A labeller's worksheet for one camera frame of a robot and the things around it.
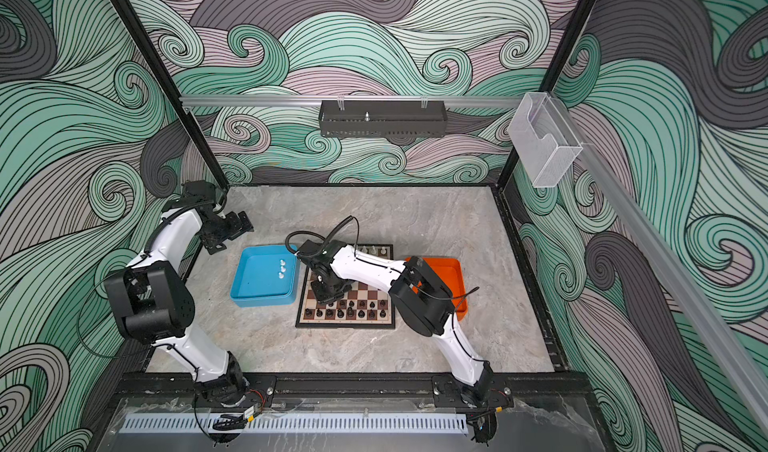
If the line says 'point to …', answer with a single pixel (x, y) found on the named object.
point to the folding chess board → (365, 306)
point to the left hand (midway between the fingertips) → (241, 231)
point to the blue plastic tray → (264, 275)
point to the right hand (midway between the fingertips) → (327, 301)
